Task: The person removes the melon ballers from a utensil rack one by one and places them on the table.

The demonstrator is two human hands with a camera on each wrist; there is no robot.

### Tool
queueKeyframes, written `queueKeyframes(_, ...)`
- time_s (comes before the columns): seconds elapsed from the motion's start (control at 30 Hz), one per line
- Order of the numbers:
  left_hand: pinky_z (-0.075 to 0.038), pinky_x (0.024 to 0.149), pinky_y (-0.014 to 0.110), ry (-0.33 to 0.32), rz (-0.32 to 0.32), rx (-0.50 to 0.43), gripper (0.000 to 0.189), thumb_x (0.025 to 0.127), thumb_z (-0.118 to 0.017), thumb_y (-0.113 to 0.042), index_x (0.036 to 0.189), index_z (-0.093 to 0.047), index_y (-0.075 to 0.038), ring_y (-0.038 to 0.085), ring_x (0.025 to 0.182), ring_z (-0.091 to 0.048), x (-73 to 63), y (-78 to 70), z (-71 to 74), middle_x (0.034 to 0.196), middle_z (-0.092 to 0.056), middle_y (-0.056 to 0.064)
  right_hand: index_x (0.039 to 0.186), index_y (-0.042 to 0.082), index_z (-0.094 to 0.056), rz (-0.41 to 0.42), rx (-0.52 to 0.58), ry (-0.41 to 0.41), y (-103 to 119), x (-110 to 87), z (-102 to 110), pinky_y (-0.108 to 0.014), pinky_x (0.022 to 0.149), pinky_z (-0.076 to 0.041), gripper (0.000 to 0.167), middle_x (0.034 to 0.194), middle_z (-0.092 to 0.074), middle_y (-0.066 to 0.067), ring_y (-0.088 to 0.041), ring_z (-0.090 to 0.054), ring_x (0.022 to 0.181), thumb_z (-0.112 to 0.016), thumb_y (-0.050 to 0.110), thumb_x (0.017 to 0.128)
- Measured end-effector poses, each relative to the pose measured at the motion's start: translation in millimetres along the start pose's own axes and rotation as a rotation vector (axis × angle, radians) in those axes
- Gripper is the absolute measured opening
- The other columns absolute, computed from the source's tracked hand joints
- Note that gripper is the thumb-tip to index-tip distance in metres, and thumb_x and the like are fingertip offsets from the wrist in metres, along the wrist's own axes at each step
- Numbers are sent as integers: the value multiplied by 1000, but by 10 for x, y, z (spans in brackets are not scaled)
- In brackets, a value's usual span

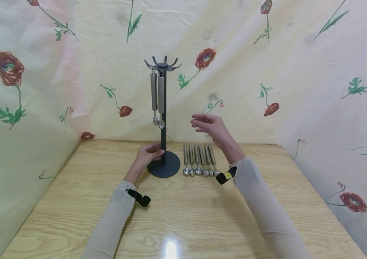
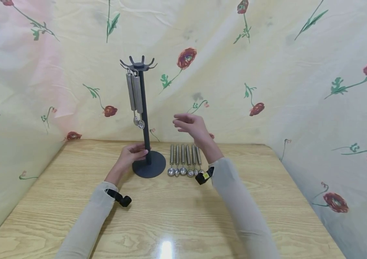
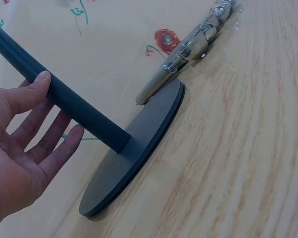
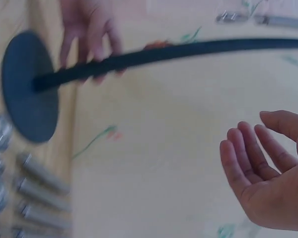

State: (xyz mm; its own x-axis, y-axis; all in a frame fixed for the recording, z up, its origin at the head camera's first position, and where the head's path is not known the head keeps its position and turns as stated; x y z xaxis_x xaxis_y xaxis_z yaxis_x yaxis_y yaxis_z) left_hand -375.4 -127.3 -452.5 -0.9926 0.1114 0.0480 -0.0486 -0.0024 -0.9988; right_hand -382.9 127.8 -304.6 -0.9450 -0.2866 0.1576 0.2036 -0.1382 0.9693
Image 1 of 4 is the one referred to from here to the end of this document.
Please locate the person's left hand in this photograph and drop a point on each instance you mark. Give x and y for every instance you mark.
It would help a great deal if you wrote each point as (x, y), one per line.
(142, 162)

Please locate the person's right hand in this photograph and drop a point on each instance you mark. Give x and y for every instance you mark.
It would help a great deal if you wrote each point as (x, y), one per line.
(218, 135)

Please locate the person's left thumb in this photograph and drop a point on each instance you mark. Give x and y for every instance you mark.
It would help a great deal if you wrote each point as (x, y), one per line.
(157, 153)

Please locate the person's right fingers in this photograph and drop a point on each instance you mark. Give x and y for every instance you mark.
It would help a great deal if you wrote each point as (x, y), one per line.
(199, 121)

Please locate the person's left fingers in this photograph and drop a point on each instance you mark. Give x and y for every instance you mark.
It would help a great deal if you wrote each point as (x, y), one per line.
(153, 146)

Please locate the black hook stand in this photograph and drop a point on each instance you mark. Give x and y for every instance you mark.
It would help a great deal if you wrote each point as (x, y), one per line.
(164, 168)

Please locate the person's right forearm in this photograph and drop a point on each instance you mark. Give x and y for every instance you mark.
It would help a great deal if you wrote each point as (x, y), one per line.
(267, 212)

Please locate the person's left forearm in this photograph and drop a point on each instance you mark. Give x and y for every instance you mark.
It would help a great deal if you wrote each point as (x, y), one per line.
(112, 223)

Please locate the row of steel scoops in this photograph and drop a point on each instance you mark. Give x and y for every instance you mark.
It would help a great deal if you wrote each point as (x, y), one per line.
(201, 158)

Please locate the steel ball scoop utensil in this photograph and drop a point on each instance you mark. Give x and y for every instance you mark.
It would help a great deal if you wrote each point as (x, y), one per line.
(153, 91)
(161, 94)

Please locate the black wrist band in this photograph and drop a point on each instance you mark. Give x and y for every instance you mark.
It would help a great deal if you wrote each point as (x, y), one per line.
(225, 176)
(140, 198)

